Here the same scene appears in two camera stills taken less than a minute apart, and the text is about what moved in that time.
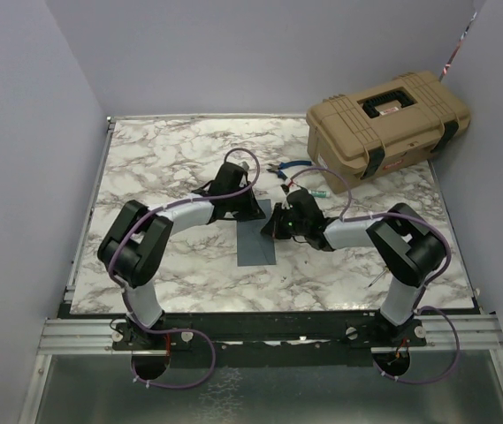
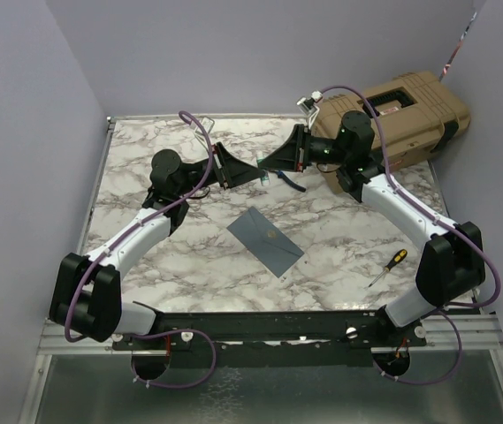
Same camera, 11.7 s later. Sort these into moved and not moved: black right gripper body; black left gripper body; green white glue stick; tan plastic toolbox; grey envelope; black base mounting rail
Moved: black left gripper body; black right gripper body; green white glue stick; grey envelope
Not moved: black base mounting rail; tan plastic toolbox
